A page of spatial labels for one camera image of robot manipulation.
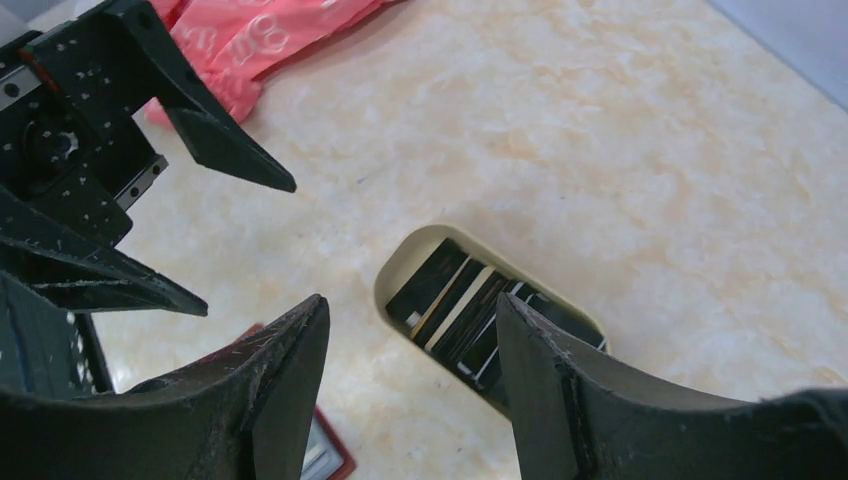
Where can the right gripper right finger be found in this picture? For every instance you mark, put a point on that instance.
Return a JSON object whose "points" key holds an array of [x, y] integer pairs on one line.
{"points": [[579, 413]]}

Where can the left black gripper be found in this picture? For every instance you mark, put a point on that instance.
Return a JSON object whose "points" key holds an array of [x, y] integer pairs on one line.
{"points": [[66, 173]]}

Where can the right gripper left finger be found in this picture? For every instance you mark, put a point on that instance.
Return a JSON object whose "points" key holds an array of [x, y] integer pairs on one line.
{"points": [[242, 412]]}

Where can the red card holder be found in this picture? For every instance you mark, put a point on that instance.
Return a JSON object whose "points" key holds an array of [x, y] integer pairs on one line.
{"points": [[324, 454]]}

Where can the beige oval tray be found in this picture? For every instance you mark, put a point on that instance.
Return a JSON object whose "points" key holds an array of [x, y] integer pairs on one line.
{"points": [[484, 354]]}

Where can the numbered black credit card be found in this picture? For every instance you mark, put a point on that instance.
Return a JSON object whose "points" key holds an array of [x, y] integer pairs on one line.
{"points": [[469, 324]]}

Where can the pink white cloth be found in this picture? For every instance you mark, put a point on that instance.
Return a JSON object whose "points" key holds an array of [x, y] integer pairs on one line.
{"points": [[233, 45]]}

